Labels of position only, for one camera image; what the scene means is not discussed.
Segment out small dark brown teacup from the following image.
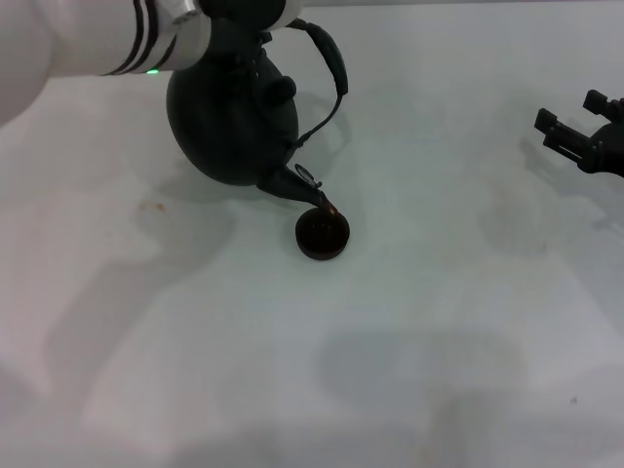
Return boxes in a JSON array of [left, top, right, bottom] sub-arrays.
[[294, 206, 351, 262]]

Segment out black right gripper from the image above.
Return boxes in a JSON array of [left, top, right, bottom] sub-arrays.
[[534, 88, 624, 176]]

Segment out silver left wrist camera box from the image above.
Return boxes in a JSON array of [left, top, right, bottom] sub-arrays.
[[197, 0, 304, 31]]

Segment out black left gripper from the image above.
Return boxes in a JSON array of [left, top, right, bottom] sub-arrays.
[[193, 18, 274, 75]]

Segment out black round teapot with handle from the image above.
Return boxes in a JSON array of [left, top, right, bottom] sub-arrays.
[[165, 18, 350, 215]]

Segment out brown tea liquid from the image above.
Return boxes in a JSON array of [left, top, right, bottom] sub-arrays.
[[299, 197, 348, 251]]

